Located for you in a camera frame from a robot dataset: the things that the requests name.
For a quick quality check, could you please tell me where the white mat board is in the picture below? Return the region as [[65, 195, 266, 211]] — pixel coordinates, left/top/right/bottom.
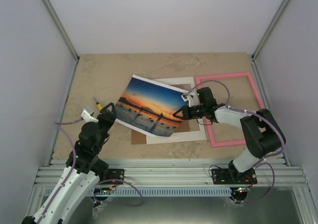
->
[[146, 77, 206, 145]]

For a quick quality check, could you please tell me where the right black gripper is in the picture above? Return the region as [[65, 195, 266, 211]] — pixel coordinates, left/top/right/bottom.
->
[[174, 104, 207, 120]]

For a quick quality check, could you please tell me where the brown frame backing board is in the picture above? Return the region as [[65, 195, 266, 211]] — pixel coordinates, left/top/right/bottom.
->
[[131, 83, 194, 145]]

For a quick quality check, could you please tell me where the aluminium rail beam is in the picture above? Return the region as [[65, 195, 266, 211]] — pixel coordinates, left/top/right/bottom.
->
[[34, 159, 309, 187]]

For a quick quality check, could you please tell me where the left aluminium corner post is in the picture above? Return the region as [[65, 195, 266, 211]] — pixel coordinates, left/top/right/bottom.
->
[[41, 0, 80, 63]]

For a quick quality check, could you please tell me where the sunset photo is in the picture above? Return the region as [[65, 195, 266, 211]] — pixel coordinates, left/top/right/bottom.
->
[[115, 75, 188, 138]]

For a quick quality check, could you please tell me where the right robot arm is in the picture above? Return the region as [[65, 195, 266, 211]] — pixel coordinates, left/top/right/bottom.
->
[[173, 87, 286, 184]]

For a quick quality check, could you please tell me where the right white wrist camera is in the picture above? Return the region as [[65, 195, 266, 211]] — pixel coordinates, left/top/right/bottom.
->
[[181, 93, 195, 107]]

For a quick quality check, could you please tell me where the left circuit board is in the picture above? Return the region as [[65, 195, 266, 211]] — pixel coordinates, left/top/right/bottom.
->
[[93, 186, 116, 196]]

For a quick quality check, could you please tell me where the circuit board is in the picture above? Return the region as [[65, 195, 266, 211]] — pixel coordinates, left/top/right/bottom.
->
[[236, 186, 251, 193], [93, 186, 116, 196]]

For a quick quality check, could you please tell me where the aluminium corner post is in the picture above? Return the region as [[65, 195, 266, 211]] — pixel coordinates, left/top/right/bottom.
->
[[41, 0, 80, 63], [250, 0, 300, 61]]

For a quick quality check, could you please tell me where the yellow handled screwdriver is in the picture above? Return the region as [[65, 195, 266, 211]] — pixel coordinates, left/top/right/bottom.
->
[[93, 97, 103, 110]]

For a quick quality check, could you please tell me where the right aluminium corner post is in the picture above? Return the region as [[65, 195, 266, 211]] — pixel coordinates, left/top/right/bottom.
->
[[250, 0, 300, 61]]

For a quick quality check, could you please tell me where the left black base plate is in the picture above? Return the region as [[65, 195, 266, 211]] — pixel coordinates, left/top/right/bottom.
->
[[100, 169, 125, 185]]

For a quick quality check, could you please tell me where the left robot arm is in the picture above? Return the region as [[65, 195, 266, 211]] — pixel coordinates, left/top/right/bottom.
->
[[22, 102, 116, 224]]

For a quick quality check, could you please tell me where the grey slotted cable duct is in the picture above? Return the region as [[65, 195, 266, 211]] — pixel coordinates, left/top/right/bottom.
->
[[85, 187, 232, 197]]

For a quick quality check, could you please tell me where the pink picture frame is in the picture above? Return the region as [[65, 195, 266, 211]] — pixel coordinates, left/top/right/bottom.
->
[[195, 72, 265, 148]]

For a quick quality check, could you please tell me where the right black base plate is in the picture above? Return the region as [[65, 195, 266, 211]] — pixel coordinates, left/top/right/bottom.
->
[[209, 168, 258, 185]]

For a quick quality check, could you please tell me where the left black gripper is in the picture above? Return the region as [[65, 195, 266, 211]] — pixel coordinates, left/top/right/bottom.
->
[[95, 103, 118, 152]]

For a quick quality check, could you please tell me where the right circuit board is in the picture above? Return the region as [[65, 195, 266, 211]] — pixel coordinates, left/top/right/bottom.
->
[[236, 186, 251, 193]]

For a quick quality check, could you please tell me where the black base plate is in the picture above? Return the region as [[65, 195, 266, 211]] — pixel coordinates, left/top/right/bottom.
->
[[100, 169, 125, 185], [209, 168, 258, 185]]

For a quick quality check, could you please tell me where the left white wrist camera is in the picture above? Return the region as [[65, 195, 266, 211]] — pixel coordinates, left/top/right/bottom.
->
[[81, 106, 98, 123]]

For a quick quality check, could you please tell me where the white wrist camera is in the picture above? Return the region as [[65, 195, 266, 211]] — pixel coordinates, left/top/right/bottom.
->
[[181, 93, 195, 107], [81, 106, 98, 123]]

